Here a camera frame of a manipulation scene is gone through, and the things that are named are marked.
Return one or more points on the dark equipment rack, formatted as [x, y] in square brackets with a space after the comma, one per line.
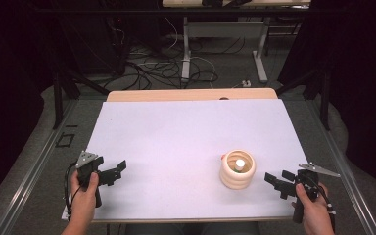
[91, 42]

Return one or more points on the black metal stand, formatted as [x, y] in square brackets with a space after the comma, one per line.
[324, 98]
[58, 98]

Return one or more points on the person's right hand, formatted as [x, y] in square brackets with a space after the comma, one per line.
[316, 215]

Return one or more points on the white power strip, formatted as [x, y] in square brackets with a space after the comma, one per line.
[246, 83]

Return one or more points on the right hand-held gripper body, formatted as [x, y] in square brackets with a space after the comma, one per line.
[306, 181]

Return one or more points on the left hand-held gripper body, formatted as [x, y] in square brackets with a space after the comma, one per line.
[89, 166]

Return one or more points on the aluminium floor rail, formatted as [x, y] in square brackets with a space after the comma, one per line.
[29, 176]
[346, 163]

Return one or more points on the white table mat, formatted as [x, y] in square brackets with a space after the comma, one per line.
[176, 137]

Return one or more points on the cream ringed pen holder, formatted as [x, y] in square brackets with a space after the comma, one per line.
[236, 181]

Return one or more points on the person's left hand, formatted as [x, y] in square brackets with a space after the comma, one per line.
[83, 202]

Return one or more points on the grey metal desk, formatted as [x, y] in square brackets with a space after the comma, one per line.
[222, 29]

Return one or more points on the green and white glue stick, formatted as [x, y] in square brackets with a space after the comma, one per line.
[240, 164]

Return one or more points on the dark curtain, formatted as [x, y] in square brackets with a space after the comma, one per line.
[9, 98]
[365, 81]

